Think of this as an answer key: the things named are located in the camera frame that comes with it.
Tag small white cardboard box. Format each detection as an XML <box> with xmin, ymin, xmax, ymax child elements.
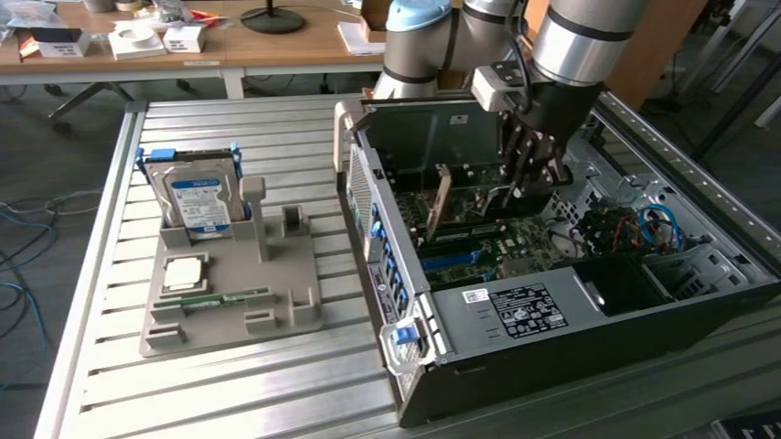
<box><xmin>163</xmin><ymin>25</ymin><xmax>206</xmax><ymax>54</ymax></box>

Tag white floor cable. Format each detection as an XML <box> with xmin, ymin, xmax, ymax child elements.
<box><xmin>0</xmin><ymin>188</ymin><xmax>105</xmax><ymax>219</ymax></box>

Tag black and white box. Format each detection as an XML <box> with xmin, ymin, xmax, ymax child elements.
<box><xmin>29</xmin><ymin>27</ymin><xmax>92</xmax><ymax>59</ymax></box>

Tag wooden office desk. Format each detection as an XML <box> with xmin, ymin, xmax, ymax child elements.
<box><xmin>0</xmin><ymin>0</ymin><xmax>561</xmax><ymax>100</ymax></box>

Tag white paper stack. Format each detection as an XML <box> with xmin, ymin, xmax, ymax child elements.
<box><xmin>336</xmin><ymin>21</ymin><xmax>387</xmax><ymax>57</ymax></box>

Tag black open PC case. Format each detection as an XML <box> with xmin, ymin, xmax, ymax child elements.
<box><xmin>334</xmin><ymin>84</ymin><xmax>781</xmax><ymax>429</ymax></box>

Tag blue-labelled hard drive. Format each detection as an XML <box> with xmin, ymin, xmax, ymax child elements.
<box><xmin>135</xmin><ymin>142</ymin><xmax>247</xmax><ymax>225</ymax></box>

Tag black round lamp base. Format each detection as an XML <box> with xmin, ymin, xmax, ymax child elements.
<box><xmin>239</xmin><ymin>0</ymin><xmax>306</xmax><ymax>36</ymax></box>

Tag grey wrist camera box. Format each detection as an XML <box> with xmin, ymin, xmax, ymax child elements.
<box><xmin>473</xmin><ymin>63</ymin><xmax>535</xmax><ymax>112</ymax></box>

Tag silver CPU chip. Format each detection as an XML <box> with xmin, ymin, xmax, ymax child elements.
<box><xmin>160</xmin><ymin>258</ymin><xmax>212</xmax><ymax>294</ymax></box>

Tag black camera cable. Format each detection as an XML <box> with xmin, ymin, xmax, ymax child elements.
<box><xmin>507</xmin><ymin>0</ymin><xmax>534</xmax><ymax>113</ymax></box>

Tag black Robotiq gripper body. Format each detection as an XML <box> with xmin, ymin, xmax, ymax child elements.
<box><xmin>517</xmin><ymin>80</ymin><xmax>606</xmax><ymax>144</ymax></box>

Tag grey plastic parts rack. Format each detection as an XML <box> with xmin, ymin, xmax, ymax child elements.
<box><xmin>138</xmin><ymin>176</ymin><xmax>326</xmax><ymax>359</ymax></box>

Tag blue floor cable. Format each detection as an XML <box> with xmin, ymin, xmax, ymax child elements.
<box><xmin>0</xmin><ymin>281</ymin><xmax>53</xmax><ymax>391</ymax></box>

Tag brown wooden cabinet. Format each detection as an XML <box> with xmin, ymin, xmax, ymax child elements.
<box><xmin>523</xmin><ymin>0</ymin><xmax>709</xmax><ymax>111</ymax></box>

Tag blue expansion slot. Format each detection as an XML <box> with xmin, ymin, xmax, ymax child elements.
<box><xmin>419</xmin><ymin>250</ymin><xmax>483</xmax><ymax>273</ymax></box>

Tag blue data wire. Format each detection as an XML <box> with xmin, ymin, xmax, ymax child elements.
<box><xmin>637</xmin><ymin>203</ymin><xmax>686</xmax><ymax>253</ymax></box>

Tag white box with tape roll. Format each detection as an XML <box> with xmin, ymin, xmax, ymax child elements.
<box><xmin>107</xmin><ymin>23</ymin><xmax>168</xmax><ymax>62</ymax></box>

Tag grey chipset heat sink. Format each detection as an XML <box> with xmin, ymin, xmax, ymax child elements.
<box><xmin>501</xmin><ymin>259</ymin><xmax>549</xmax><ymax>280</ymax></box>

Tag grey power supply unit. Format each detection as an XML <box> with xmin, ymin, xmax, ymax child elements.
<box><xmin>426</xmin><ymin>267</ymin><xmax>606</xmax><ymax>356</ymax></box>

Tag green motherboard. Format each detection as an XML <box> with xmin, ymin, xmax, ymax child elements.
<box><xmin>393</xmin><ymin>166</ymin><xmax>582</xmax><ymax>292</ymax></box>

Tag green low-profile graphics card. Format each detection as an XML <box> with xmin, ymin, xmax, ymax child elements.
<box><xmin>425</xmin><ymin>162</ymin><xmax>511</xmax><ymax>242</ymax></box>

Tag red and orange wires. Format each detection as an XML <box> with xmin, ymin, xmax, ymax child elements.
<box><xmin>614</xmin><ymin>216</ymin><xmax>649</xmax><ymax>249</ymax></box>

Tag silver hard disk blue label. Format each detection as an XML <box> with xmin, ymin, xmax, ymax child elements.
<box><xmin>144</xmin><ymin>159</ymin><xmax>236</xmax><ymax>241</ymax></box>

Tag brown cardboard box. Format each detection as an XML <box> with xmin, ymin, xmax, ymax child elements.
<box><xmin>359</xmin><ymin>0</ymin><xmax>393</xmax><ymax>33</ymax></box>

